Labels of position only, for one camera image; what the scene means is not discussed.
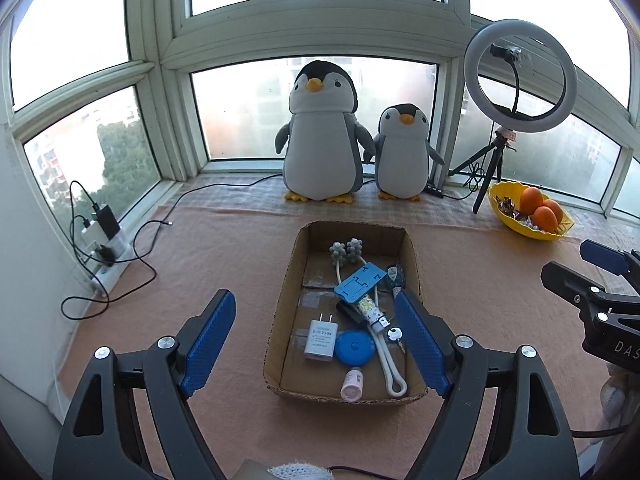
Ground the large plush penguin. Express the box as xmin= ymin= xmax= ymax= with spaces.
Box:
xmin=274 ymin=60 xmax=375 ymax=204

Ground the white ring light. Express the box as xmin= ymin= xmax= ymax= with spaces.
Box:
xmin=463 ymin=18 xmax=578 ymax=133

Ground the orange fruit right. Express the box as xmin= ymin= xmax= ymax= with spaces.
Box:
xmin=542 ymin=198 xmax=564 ymax=224

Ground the black inline remote control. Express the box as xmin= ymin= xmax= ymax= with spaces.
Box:
xmin=423 ymin=185 xmax=444 ymax=198

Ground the open cardboard box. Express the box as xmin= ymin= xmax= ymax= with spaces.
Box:
xmin=262 ymin=221 xmax=426 ymax=405

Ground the silver key with ring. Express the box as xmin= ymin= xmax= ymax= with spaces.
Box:
xmin=386 ymin=326 xmax=406 ymax=352

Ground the black power cable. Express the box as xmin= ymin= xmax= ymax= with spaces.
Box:
xmin=60 ymin=173 xmax=284 ymax=322

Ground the black cylinder tube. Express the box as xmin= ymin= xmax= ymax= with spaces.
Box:
xmin=336 ymin=300 xmax=368 ymax=327

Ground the pink lotion bottle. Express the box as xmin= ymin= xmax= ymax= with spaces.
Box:
xmin=340 ymin=367 xmax=363 ymax=403

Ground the orange fruit rear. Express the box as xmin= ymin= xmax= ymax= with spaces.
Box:
xmin=518 ymin=186 xmax=544 ymax=216

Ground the blue plastic phone stand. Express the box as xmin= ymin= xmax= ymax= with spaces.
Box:
xmin=334 ymin=262 xmax=387 ymax=304

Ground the white usb power adapter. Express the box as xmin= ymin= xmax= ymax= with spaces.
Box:
xmin=304 ymin=315 xmax=338 ymax=362

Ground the patterned white lighter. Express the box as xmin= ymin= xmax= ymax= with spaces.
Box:
xmin=356 ymin=295 xmax=390 ymax=334

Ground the white gloved hand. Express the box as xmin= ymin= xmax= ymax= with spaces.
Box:
xmin=600 ymin=363 xmax=639 ymax=429

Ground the yellow leaf-shaped fruit bowl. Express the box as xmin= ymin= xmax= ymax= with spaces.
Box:
xmin=489 ymin=181 xmax=575 ymax=242

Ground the orange fruit front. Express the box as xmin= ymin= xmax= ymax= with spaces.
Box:
xmin=529 ymin=205 xmax=559 ymax=233

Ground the black charger adapter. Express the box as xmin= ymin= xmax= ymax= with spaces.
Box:
xmin=94 ymin=204 xmax=120 ymax=240

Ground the white power strip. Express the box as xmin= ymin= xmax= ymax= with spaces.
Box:
xmin=81 ymin=220 xmax=134 ymax=298

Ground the wrapped candies pile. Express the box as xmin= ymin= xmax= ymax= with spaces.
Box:
xmin=495 ymin=196 xmax=537 ymax=230

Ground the black tripod stand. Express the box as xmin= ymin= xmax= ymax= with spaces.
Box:
xmin=448 ymin=127 xmax=516 ymax=214

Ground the orange fruit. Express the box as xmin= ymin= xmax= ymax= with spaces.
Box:
xmin=529 ymin=205 xmax=559 ymax=233
xmin=518 ymin=186 xmax=544 ymax=216
xmin=542 ymin=198 xmax=564 ymax=224

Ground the small plush penguin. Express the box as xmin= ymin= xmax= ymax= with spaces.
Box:
xmin=374 ymin=103 xmax=444 ymax=202

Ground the white neck massager roller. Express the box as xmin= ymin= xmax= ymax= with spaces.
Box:
xmin=330 ymin=238 xmax=408 ymax=399

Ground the blue round tape measure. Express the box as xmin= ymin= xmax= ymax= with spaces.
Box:
xmin=334 ymin=330 xmax=375 ymax=367

